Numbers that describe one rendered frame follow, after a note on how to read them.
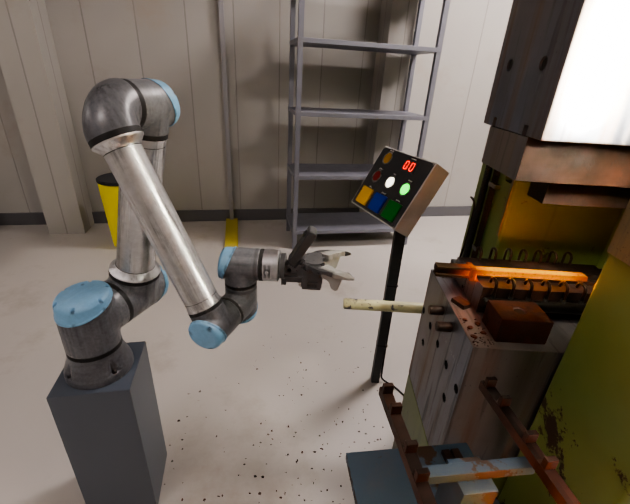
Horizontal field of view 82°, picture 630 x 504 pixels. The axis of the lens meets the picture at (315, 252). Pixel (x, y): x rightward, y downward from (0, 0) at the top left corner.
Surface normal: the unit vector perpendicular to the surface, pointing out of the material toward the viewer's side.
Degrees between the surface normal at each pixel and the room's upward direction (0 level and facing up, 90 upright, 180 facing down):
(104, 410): 90
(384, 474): 0
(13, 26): 90
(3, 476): 0
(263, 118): 90
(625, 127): 90
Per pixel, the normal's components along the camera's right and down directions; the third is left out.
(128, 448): 0.19, 0.44
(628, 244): -1.00, -0.06
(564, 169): -0.03, 0.44
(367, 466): 0.05, -0.90
